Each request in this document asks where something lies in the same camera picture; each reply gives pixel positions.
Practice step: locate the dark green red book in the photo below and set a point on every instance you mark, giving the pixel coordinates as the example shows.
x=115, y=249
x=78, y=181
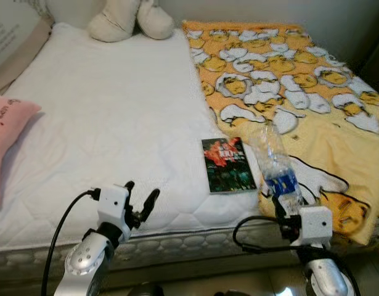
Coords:
x=226, y=166

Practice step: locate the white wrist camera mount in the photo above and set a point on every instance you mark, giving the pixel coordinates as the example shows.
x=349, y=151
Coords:
x=112, y=203
x=315, y=225

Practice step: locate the grey quilted mattress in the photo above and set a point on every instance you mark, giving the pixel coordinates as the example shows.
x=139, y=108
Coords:
x=177, y=246

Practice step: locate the pink pillow with rabbit print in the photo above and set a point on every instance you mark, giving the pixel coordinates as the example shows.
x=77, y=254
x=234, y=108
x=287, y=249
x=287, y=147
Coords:
x=7, y=129

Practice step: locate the beige plush toy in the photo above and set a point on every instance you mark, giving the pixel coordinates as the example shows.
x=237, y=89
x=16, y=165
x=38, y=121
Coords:
x=115, y=24

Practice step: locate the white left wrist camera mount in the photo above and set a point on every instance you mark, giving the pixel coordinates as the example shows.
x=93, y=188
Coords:
x=112, y=203

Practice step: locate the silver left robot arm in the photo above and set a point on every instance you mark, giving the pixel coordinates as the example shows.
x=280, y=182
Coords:
x=84, y=259

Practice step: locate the dark grey wardrobe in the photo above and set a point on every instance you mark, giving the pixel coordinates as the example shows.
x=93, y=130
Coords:
x=375, y=65

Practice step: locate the white quilted mattress pad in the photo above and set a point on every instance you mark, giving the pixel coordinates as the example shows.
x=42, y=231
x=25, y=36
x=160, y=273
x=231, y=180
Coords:
x=115, y=123

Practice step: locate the clear plastic bottle blue label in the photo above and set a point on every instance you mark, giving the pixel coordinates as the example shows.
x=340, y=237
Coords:
x=278, y=166

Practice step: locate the yellow egg print blanket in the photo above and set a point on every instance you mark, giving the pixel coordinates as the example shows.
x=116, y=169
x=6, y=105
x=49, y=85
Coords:
x=312, y=154

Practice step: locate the grey floral printed cushion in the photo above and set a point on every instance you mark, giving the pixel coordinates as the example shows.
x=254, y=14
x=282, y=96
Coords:
x=16, y=55

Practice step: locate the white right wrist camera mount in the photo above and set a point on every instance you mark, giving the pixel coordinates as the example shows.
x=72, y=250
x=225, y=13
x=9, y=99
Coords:
x=315, y=225

